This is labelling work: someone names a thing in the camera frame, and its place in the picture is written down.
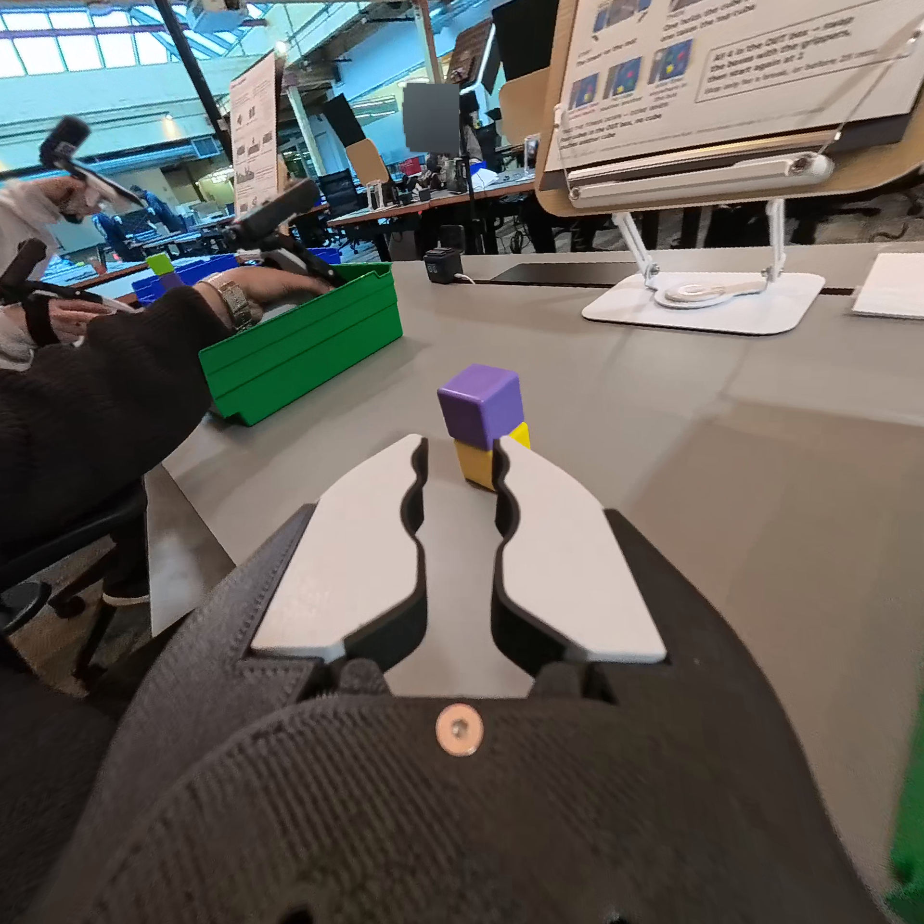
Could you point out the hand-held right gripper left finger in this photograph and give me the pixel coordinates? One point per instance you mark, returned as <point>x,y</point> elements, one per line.
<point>346,563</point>

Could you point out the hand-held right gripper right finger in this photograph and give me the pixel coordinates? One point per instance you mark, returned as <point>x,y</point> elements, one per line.
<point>570,570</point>

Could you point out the yellow magnetic cube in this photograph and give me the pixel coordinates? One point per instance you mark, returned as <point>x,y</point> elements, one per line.
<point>476,465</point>

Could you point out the purple magnetic cube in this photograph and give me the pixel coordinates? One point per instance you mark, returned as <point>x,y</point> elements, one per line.
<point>480,404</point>

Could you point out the person's left forearm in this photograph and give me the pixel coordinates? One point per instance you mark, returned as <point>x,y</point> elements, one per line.
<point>94,404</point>

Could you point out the person's left hand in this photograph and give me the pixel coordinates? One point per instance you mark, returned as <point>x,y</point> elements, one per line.
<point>278,285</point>

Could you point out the tall instruction board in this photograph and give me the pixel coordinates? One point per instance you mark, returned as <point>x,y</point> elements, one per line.
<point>254,137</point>

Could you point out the blue plastic bin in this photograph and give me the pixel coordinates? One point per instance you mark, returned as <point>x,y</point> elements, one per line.
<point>202,267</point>

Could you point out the long wooden desk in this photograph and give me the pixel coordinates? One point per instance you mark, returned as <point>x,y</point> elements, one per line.
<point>375,211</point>

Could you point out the distant wooden board stand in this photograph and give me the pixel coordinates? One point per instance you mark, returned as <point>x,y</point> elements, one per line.
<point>368,166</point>

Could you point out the silver wristwatch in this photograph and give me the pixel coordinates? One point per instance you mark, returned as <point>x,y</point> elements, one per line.
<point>234,299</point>

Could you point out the small lime green block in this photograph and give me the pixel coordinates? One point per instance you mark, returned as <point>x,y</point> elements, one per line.
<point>159,263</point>

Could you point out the small black charger box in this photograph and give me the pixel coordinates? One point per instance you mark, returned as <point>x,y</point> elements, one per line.
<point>442,263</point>

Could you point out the white ceiling projector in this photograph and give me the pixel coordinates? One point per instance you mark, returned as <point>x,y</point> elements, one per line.
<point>216,14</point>

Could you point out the closed grey laptop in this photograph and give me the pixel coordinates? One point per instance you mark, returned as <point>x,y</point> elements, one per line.
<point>563,273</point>

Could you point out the person's black sweater torso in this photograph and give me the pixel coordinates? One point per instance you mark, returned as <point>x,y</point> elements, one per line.
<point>43,794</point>

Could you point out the instruction sheet on stand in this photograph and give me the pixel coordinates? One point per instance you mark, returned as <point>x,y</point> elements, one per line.
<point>722,72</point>

